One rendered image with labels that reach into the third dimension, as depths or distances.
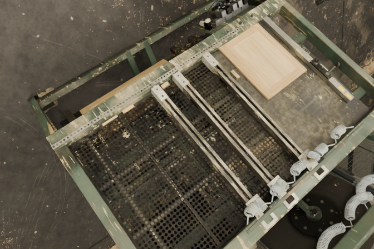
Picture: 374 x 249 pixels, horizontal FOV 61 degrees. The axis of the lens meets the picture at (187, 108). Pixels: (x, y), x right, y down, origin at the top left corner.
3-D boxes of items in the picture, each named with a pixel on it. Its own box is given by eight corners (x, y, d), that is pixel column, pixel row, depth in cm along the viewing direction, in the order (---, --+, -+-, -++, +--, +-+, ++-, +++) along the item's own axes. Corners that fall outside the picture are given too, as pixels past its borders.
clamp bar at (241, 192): (160, 87, 233) (160, 70, 212) (272, 220, 200) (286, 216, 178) (149, 94, 230) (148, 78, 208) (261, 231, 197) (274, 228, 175)
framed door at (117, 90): (163, 60, 302) (163, 59, 300) (197, 76, 260) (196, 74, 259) (80, 112, 273) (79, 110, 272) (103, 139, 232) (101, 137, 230)
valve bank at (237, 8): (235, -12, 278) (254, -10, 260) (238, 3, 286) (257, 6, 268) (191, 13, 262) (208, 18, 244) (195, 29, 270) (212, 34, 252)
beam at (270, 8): (273, 1, 286) (277, -7, 276) (283, 10, 282) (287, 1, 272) (50, 143, 216) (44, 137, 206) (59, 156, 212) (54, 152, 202)
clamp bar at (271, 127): (208, 55, 248) (213, 36, 227) (321, 174, 215) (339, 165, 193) (199, 61, 245) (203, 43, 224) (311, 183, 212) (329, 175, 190)
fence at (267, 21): (265, 19, 269) (266, 15, 265) (351, 99, 242) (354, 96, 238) (261, 21, 267) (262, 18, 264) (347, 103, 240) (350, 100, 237)
